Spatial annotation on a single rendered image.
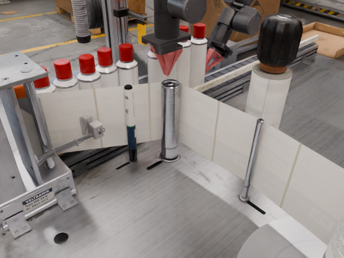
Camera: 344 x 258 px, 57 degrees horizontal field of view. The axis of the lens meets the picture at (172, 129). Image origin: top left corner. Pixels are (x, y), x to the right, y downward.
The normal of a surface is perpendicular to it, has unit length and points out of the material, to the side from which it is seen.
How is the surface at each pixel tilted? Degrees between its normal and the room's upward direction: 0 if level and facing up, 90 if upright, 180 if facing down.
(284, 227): 0
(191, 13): 90
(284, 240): 0
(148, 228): 0
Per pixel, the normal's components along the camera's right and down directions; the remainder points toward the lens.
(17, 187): 0.66, 0.44
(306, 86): 0.02, -0.82
